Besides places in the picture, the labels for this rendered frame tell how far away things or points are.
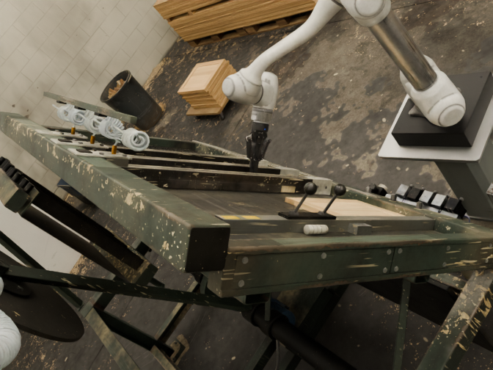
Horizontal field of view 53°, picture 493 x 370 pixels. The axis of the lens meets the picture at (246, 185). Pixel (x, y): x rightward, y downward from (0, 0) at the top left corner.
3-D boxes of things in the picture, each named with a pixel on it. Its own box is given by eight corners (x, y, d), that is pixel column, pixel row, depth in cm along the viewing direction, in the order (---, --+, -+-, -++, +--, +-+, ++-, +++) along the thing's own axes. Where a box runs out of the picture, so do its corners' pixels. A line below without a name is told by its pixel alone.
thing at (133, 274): (158, 269, 267) (26, 179, 218) (141, 291, 264) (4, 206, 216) (114, 230, 323) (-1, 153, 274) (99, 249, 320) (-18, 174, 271)
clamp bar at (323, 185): (332, 196, 228) (342, 144, 225) (72, 185, 159) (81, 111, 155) (318, 191, 236) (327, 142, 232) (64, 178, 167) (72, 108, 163)
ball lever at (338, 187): (328, 221, 154) (351, 189, 147) (319, 221, 152) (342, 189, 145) (321, 212, 157) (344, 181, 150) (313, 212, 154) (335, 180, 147)
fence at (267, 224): (433, 230, 186) (435, 219, 185) (221, 234, 130) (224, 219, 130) (422, 226, 190) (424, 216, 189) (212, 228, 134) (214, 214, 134)
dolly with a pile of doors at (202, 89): (249, 84, 532) (226, 56, 509) (225, 121, 515) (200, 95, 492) (215, 87, 579) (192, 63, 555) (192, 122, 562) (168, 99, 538)
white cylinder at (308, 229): (308, 236, 144) (328, 235, 149) (310, 226, 144) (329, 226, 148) (301, 233, 146) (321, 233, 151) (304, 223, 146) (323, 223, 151)
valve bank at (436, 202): (489, 220, 208) (470, 189, 195) (472, 248, 206) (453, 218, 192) (394, 193, 248) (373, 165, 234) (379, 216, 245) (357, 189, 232)
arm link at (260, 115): (248, 106, 214) (246, 120, 215) (260, 108, 206) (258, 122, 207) (265, 109, 219) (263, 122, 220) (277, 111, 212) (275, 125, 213)
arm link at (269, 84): (261, 108, 220) (241, 105, 210) (266, 73, 218) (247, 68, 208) (279, 111, 213) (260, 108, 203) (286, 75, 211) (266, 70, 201)
